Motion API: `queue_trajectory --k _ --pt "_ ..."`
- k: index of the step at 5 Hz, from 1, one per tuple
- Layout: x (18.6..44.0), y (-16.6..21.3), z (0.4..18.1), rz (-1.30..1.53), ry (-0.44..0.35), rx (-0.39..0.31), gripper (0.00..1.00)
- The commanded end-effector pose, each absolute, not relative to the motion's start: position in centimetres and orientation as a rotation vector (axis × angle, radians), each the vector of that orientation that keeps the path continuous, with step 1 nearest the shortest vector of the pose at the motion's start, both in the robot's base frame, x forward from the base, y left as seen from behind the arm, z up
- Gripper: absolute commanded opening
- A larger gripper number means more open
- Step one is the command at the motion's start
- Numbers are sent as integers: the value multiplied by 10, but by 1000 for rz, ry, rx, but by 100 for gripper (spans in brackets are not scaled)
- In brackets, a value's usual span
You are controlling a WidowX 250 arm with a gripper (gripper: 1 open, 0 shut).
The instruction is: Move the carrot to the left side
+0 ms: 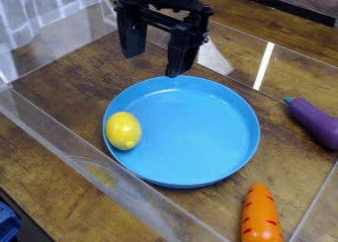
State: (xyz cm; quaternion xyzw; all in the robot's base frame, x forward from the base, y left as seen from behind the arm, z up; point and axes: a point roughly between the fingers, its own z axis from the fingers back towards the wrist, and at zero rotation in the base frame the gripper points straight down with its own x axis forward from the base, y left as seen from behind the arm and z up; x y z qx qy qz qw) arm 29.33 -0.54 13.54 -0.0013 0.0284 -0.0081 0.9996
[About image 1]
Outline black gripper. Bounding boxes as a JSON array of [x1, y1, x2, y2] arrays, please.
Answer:
[[115, 0, 214, 78]]

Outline yellow toy lemon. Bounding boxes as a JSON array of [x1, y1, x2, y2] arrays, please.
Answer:
[[106, 112, 143, 150]]

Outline orange toy carrot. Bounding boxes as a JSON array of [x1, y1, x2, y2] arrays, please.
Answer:
[[241, 183, 283, 242]]

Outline blue round plate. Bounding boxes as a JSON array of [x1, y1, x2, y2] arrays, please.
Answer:
[[104, 76, 261, 189]]

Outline purple toy eggplant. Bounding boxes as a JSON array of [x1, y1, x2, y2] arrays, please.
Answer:
[[283, 97, 338, 150]]

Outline blue object at corner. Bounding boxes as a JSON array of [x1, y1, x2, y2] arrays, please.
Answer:
[[0, 202, 22, 242]]

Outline clear acrylic enclosure wall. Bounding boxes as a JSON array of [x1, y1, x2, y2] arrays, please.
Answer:
[[0, 0, 338, 242]]

